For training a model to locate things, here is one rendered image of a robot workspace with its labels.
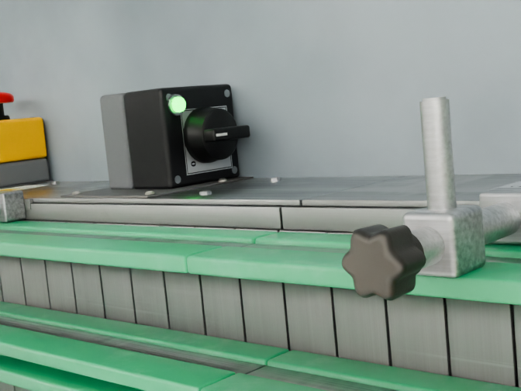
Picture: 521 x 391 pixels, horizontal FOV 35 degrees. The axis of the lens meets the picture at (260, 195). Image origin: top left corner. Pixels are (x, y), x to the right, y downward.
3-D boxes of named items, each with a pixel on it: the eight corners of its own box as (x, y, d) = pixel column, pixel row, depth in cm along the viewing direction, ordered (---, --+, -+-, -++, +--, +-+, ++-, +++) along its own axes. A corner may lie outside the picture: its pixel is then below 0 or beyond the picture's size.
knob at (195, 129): (225, 160, 70) (255, 158, 67) (185, 166, 66) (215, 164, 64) (220, 105, 69) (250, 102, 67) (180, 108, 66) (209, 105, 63)
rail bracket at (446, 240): (491, 237, 43) (329, 296, 33) (481, 91, 42) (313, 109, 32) (567, 240, 40) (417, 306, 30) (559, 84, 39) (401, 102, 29)
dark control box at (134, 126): (182, 178, 77) (108, 191, 71) (173, 91, 76) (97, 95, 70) (246, 177, 71) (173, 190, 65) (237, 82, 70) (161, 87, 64)
